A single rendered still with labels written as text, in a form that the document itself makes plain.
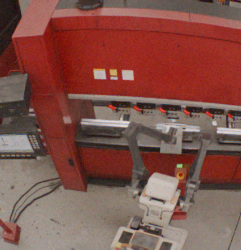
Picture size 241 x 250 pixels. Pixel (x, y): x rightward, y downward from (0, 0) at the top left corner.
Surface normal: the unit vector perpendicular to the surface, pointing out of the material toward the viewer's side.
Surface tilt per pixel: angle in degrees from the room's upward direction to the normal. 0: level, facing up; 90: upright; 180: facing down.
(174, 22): 90
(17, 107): 90
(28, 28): 0
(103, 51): 90
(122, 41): 90
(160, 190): 48
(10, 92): 0
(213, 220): 0
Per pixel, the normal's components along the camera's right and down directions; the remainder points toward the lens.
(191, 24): -0.12, 0.82
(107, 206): -0.07, -0.57
